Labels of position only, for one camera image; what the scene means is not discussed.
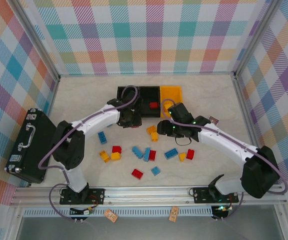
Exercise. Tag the red lego brick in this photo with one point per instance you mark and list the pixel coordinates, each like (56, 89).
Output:
(134, 127)
(152, 155)
(137, 173)
(154, 105)
(117, 149)
(190, 154)

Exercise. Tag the long blue lego brick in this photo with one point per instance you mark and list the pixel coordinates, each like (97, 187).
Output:
(137, 152)
(146, 154)
(171, 153)
(102, 137)

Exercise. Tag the small blue lego brick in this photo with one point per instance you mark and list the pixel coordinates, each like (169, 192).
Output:
(155, 171)

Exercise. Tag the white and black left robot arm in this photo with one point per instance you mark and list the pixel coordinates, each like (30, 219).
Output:
(96, 121)

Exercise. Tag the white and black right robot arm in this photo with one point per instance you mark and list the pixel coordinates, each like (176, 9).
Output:
(224, 142)

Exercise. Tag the black plastic bin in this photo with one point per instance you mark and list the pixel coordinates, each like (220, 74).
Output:
(148, 95)
(120, 93)

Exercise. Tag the small picture card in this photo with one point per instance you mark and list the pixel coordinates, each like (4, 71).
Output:
(214, 121)

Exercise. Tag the yellow plastic bin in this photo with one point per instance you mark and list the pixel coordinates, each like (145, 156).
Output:
(173, 93)

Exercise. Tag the orange paper tag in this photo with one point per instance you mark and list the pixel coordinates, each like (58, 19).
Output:
(110, 215)
(173, 213)

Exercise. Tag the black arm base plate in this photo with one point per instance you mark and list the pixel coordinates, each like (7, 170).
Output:
(198, 195)
(98, 196)

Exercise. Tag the wide aluminium mounting rail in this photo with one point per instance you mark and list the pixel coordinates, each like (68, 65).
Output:
(146, 195)

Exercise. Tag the aluminium frame post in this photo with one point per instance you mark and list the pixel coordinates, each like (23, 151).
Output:
(256, 37)
(34, 37)

